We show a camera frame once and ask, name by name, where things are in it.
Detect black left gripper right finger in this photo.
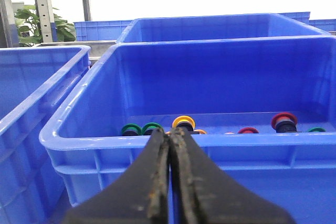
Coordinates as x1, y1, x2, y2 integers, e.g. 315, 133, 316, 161
170, 127, 295, 223

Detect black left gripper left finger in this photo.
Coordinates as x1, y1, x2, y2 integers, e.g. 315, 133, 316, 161
63, 129, 169, 223

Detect blue bin with buttons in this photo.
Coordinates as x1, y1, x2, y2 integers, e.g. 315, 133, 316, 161
39, 36, 335, 223

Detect green push button leftmost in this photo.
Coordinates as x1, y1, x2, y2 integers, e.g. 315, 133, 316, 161
121, 123, 142, 136

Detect green push button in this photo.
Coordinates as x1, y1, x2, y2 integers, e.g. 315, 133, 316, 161
142, 122, 162, 135
121, 123, 142, 136
308, 127, 326, 132

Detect yellow push button raised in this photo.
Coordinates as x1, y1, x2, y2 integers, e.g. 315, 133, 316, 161
172, 115, 195, 131

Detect red push button low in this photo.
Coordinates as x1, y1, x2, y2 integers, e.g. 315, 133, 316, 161
237, 127, 259, 134

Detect red push button tall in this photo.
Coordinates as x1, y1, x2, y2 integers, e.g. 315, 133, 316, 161
271, 112, 298, 133

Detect green push button right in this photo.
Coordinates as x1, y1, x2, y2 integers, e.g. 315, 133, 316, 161
308, 127, 326, 132

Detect blue target bin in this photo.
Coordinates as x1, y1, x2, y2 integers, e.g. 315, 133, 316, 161
1, 46, 90, 223

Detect blue crates in background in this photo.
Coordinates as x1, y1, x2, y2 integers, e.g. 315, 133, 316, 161
75, 12, 335, 41

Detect blue bin behind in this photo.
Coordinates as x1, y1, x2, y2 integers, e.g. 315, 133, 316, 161
117, 13, 328, 43

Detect green potted plant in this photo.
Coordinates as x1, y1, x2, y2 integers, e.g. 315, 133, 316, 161
14, 5, 76, 47

